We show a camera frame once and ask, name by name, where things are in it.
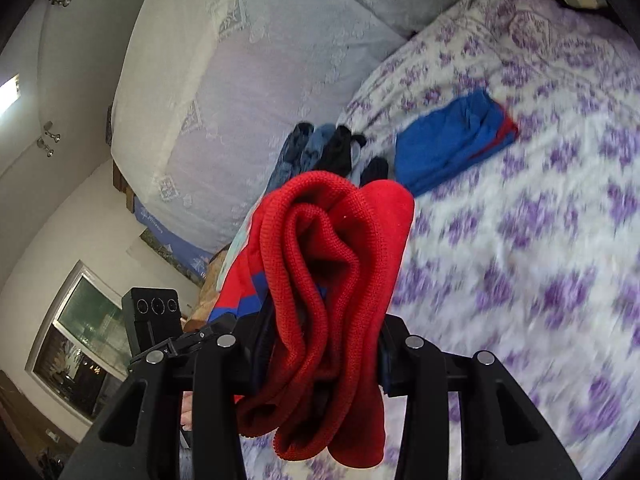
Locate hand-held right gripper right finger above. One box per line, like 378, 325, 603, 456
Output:
377, 315, 583, 480

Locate blue denim jeans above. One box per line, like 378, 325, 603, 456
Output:
262, 122, 336, 196

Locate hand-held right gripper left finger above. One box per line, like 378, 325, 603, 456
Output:
60, 310, 273, 480

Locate purple floral bedsheet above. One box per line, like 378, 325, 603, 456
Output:
240, 0, 640, 480

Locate bright wall light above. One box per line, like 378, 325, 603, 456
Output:
0, 74, 21, 111

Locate dark wooden furniture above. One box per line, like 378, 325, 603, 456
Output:
0, 370, 91, 476

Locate grey lace pillow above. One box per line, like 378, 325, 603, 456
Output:
110, 0, 408, 256

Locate window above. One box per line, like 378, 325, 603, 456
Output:
25, 260, 136, 423

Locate blue printed mattress side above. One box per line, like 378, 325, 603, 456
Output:
132, 195, 213, 288

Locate dark navy pants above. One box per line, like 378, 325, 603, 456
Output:
359, 156, 390, 188

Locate wooden bed frame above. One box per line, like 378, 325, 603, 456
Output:
112, 160, 136, 211

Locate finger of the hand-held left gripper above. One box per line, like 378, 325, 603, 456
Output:
165, 317, 236, 356

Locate person's left hand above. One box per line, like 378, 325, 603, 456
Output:
180, 391, 195, 432

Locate blue pants with red stripe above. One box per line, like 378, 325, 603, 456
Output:
394, 87, 521, 197

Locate grey pants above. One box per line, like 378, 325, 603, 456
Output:
345, 141, 366, 186

